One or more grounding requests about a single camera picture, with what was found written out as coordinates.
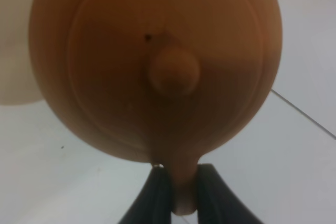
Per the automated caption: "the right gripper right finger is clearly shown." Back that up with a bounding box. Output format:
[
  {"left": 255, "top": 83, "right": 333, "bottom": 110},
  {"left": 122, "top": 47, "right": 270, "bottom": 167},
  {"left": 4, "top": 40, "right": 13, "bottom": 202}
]
[{"left": 197, "top": 164, "right": 260, "bottom": 224}]

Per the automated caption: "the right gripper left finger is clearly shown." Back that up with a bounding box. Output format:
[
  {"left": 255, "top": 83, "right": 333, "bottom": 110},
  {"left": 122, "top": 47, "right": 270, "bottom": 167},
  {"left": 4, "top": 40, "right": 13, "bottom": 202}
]
[{"left": 119, "top": 166, "right": 173, "bottom": 224}]

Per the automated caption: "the brown clay teapot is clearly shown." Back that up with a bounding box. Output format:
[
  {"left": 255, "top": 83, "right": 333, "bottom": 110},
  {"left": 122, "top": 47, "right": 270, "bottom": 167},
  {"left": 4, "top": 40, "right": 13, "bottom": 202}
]
[{"left": 28, "top": 0, "right": 282, "bottom": 215}]

